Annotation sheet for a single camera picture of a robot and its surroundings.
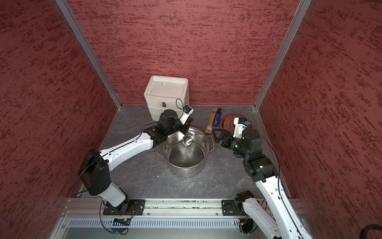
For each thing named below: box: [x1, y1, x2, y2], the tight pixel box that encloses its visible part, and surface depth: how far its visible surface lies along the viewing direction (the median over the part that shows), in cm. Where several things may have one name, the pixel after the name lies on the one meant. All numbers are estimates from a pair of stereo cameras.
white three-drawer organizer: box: [143, 75, 190, 121], surface depth 100 cm
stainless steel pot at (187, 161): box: [156, 127, 215, 178], surface depth 93 cm
